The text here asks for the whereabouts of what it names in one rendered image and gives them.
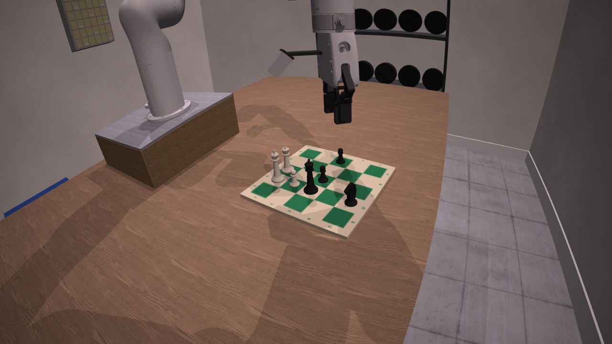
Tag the black chess king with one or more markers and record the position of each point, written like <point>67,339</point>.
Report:
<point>310,188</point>

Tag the black pawn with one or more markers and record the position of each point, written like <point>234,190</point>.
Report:
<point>322,178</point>
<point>340,159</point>

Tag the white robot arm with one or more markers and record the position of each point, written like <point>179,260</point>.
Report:
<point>142,21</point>

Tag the green and cream chessboard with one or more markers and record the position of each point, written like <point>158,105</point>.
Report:
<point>325,210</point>

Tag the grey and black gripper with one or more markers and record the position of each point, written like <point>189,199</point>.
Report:
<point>338,64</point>

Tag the white chess piece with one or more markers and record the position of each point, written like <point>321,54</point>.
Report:
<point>287,167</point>
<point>277,177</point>

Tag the black knight chess piece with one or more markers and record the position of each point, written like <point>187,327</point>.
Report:
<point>351,195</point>

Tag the white pawn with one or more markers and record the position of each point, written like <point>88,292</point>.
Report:
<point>294,183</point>

